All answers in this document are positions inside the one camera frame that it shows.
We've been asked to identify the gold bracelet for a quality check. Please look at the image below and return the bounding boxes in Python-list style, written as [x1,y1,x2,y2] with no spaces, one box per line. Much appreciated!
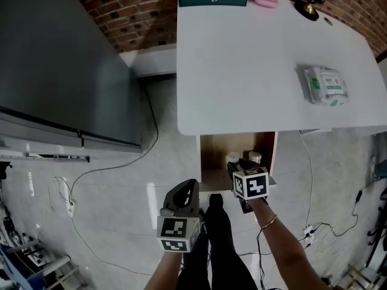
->
[260,214,278,230]

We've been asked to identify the table lamp white shade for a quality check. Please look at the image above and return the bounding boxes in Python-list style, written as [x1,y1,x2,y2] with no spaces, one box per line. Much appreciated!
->
[293,0,347,22]

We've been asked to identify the white wet wipes pack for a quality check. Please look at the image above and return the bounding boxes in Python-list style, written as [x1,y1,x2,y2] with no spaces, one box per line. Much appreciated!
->
[303,66,350,107]

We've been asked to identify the black cable with adapter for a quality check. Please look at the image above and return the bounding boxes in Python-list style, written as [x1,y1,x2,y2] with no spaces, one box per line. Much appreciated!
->
[314,179,379,238]

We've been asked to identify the thin white cable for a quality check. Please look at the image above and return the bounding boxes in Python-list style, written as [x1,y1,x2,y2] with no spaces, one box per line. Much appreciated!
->
[45,176,73,214]

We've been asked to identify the person's legs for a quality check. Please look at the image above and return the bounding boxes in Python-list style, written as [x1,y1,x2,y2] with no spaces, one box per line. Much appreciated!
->
[177,193,259,290]

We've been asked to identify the white desk drawer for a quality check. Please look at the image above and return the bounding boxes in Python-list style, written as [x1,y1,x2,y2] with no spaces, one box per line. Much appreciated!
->
[196,131,278,193]

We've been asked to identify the white desk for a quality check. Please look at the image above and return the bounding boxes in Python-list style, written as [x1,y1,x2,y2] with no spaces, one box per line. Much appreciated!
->
[176,0,387,137]

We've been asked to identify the person's left forearm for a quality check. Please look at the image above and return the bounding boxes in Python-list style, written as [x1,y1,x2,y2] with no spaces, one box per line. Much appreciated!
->
[143,250,186,290]

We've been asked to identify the blue bin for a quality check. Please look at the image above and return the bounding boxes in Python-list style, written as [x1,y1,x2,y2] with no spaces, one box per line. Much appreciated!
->
[0,242,33,290]

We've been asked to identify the person's right forearm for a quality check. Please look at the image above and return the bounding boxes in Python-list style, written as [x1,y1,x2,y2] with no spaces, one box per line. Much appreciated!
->
[250,197,331,290]

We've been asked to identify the white metal shelf rack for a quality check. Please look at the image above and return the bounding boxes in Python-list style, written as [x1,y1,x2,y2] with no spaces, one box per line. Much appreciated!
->
[0,148,91,164]

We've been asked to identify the grey refrigerator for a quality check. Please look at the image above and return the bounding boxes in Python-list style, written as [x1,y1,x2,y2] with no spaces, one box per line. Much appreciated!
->
[0,0,145,154]

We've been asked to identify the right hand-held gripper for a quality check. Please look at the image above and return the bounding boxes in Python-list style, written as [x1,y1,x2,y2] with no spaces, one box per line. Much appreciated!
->
[226,158,270,214]

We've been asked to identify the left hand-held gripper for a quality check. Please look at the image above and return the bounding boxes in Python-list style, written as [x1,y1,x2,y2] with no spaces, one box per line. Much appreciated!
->
[156,179,205,253]

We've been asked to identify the black refrigerator cable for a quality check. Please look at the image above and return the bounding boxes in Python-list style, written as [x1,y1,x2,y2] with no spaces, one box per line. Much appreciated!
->
[68,85,160,202]

